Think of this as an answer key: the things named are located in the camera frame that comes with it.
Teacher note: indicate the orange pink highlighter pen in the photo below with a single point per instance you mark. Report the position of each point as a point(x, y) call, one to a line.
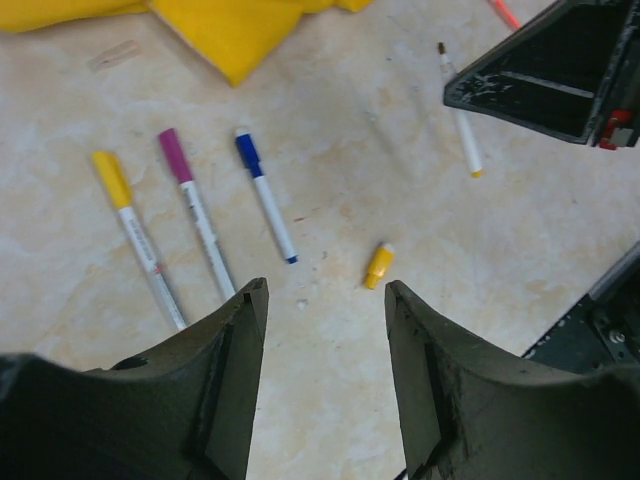
point(505, 14)

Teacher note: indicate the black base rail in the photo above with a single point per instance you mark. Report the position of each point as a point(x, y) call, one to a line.
point(601, 329)

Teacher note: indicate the white purple-end pen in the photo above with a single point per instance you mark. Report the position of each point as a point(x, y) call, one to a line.
point(208, 238)

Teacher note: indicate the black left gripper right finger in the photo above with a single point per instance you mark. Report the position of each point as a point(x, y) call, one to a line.
point(471, 410)

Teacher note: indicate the yellow marker cap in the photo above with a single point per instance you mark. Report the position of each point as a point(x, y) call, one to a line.
point(114, 179)

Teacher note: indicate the purple marker cap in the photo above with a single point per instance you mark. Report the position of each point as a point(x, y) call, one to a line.
point(174, 155)

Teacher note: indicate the yellow folded t-shirt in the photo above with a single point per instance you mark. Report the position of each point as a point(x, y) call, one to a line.
point(234, 36)

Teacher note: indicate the white yellow whiteboard marker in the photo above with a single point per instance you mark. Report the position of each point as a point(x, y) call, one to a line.
point(152, 266)

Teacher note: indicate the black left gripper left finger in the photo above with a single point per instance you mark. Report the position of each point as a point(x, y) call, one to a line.
point(183, 409)

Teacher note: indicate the small yellow pen cap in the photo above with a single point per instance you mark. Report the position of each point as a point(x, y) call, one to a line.
point(379, 264)

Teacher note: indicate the small blue pen cap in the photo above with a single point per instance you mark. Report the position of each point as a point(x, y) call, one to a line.
point(248, 152)

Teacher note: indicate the thin white yellow-end pen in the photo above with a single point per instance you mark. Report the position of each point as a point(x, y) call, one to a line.
point(467, 138)

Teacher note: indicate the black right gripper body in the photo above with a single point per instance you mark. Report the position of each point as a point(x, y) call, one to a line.
point(571, 72)

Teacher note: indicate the clear pen cap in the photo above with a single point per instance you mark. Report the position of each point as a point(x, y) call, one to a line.
point(114, 56)

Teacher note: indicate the white blue-end pen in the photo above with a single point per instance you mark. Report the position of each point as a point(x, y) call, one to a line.
point(275, 219)

